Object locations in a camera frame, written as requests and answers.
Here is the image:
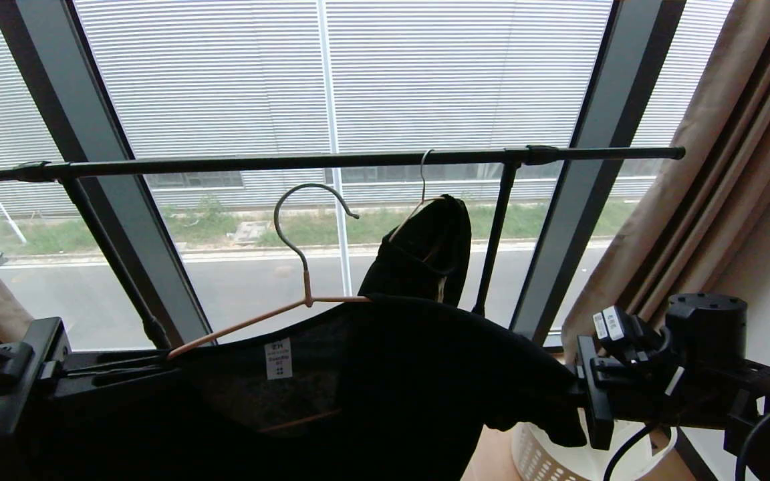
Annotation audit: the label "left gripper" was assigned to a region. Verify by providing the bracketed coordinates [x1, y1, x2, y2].
[0, 317, 184, 481]

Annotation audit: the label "black clothes rack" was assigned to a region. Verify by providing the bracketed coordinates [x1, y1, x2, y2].
[0, 146, 685, 351]

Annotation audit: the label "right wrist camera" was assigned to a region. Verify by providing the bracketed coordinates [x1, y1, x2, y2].
[591, 305, 676, 375]

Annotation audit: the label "black garment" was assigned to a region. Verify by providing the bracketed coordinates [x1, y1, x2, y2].
[27, 294, 588, 481]

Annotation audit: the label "white laundry basket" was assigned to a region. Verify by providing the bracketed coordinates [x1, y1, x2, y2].
[511, 418, 678, 481]

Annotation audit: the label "black shorts with white cord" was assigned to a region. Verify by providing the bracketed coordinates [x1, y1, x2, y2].
[357, 194, 473, 309]

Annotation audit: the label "window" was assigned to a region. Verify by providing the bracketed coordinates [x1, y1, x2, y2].
[0, 0, 737, 351]

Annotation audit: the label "pink clothes hanger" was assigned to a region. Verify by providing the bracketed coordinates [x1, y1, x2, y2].
[166, 182, 372, 435]
[388, 148, 446, 245]

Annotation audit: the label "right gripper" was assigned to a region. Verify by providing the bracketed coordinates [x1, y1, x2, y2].
[575, 334, 688, 452]

